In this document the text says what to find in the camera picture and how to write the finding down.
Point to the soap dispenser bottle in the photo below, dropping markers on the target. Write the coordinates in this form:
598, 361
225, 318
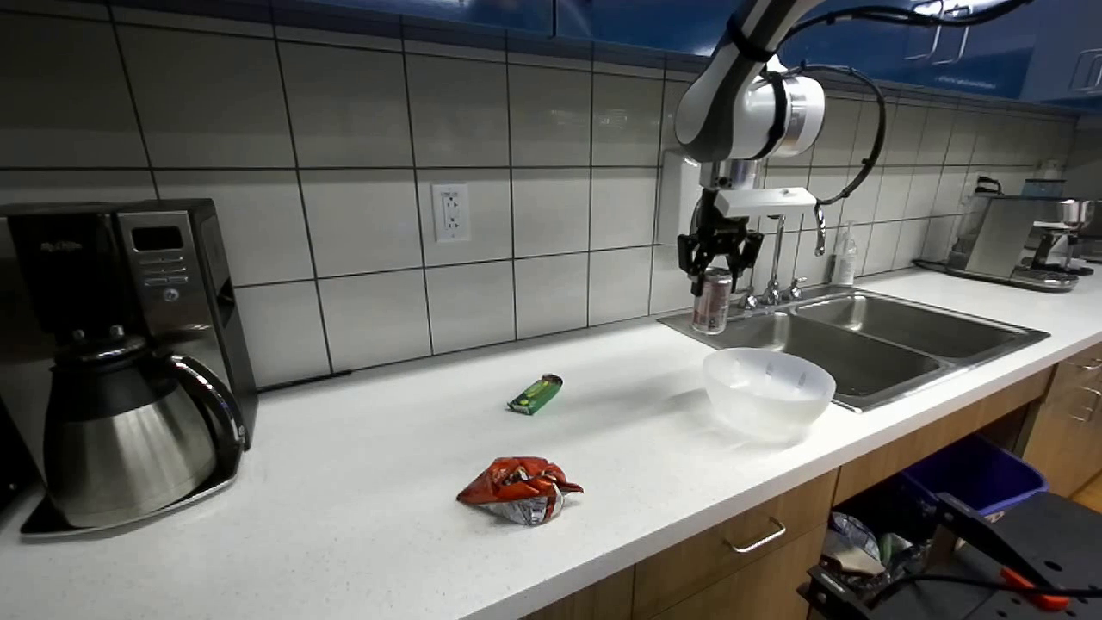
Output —
843, 262

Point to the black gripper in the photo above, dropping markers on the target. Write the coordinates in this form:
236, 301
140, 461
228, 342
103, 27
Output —
721, 226

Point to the red chips bag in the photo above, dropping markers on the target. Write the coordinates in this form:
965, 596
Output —
519, 487

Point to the blue wall cabinet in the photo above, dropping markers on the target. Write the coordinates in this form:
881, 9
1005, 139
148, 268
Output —
640, 27

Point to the white wall outlet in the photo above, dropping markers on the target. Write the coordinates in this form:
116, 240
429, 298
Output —
451, 216

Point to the blue plastic bin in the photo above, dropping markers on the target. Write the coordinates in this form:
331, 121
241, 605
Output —
975, 475

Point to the chrome sink faucet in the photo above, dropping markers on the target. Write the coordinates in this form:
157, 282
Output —
780, 262

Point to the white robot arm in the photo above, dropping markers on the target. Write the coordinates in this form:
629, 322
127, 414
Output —
734, 109

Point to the steel coffee carafe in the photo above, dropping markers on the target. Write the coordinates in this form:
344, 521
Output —
126, 430

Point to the black stand with orange clamp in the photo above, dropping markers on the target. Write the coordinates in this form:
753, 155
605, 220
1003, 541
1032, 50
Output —
987, 562

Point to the silver espresso machine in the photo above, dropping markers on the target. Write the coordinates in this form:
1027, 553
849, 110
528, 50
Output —
1016, 234

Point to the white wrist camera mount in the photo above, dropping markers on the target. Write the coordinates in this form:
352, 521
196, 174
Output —
761, 201

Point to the green snack bar wrapper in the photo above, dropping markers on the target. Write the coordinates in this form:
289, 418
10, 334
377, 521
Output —
535, 394

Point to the stainless steel sink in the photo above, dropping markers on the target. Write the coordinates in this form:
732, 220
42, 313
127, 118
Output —
908, 330

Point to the black coffee maker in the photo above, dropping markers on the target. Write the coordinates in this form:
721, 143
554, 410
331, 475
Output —
148, 275

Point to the translucent white plastic bowl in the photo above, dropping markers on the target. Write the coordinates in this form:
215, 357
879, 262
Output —
770, 398

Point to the wooden base cabinet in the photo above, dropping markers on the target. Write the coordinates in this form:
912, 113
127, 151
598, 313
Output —
745, 562

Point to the white red soda can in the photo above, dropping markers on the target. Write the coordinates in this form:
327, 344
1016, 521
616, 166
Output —
710, 305

